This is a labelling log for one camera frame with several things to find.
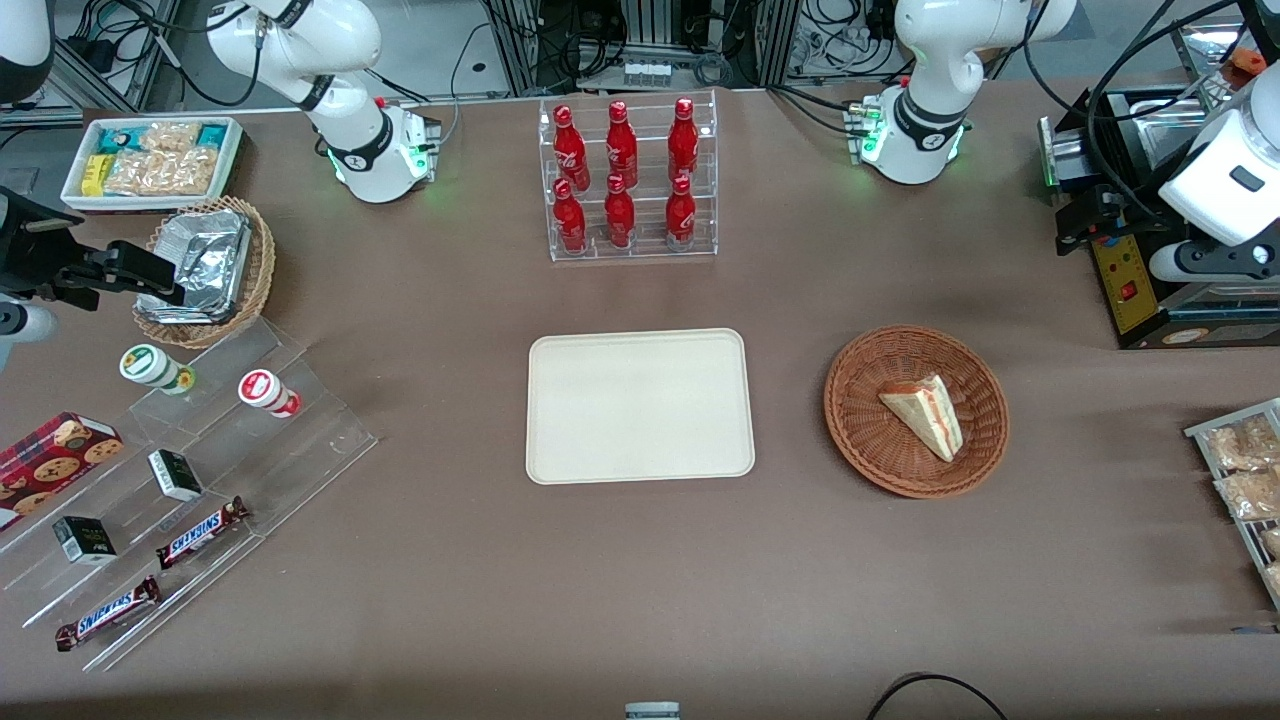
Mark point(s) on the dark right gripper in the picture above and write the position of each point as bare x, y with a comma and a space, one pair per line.
32, 248

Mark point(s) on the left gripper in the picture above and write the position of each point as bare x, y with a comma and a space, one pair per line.
1122, 212

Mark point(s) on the triangular sandwich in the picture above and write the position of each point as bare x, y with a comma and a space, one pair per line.
925, 415

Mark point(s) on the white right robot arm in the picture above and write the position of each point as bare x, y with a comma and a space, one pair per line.
350, 40

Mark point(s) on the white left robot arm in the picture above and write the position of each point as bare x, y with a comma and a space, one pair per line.
935, 60

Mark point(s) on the light wicker basket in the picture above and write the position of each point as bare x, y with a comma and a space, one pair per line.
260, 270

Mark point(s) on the tray of packaged snacks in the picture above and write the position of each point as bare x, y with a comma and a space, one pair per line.
1205, 430

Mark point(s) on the round brown wicker basket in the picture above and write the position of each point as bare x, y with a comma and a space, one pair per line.
870, 420

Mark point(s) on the cream rectangular tray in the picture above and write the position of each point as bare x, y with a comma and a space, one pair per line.
640, 405

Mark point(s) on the silver foil packet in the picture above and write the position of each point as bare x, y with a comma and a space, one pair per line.
205, 255
185, 308

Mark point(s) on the black food warmer appliance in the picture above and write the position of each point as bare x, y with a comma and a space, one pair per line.
1125, 290

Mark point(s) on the green lid cup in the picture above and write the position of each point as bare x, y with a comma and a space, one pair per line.
148, 364

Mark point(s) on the yellow snack pack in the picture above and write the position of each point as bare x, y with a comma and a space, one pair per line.
94, 175

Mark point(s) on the large clear bag of crackers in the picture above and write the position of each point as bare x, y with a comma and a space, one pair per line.
160, 172

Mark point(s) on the steel warmer pan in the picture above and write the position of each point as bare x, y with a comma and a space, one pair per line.
1160, 115

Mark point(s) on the white rectangular snack bin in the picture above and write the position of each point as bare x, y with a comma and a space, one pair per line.
232, 165

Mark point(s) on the small teal snack pack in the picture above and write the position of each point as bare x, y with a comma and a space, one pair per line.
211, 135

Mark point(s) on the red lid cup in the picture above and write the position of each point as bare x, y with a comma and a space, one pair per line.
262, 388

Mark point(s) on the red plaid cookie box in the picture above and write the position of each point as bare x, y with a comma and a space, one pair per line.
50, 465

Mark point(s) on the small black box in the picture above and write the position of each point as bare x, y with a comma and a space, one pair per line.
85, 540
175, 475

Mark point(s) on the orange fried food piece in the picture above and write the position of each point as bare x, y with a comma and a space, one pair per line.
1248, 62

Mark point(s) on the clear acrylic stepped display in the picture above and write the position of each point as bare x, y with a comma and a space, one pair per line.
300, 450

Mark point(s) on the snickers bar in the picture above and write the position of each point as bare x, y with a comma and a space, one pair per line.
108, 612
200, 532

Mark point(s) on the clear snack bag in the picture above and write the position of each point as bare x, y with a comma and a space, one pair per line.
1272, 542
1240, 445
1274, 580
1250, 493

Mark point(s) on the red cola bottle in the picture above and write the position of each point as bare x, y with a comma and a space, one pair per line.
570, 222
683, 140
680, 215
621, 145
570, 150
619, 215

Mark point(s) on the clear acrylic bottle rack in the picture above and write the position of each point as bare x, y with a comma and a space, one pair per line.
645, 250

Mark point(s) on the white power strip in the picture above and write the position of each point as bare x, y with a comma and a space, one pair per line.
646, 74

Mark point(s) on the small grey white device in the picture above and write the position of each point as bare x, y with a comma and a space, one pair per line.
652, 711

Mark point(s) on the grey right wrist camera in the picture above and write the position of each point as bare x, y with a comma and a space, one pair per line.
25, 325

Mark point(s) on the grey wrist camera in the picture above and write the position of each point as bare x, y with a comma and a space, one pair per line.
25, 325
1200, 262

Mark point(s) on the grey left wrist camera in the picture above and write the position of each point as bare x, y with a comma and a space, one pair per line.
1200, 262

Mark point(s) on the aluminium equipment frame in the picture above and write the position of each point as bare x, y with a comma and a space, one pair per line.
650, 25

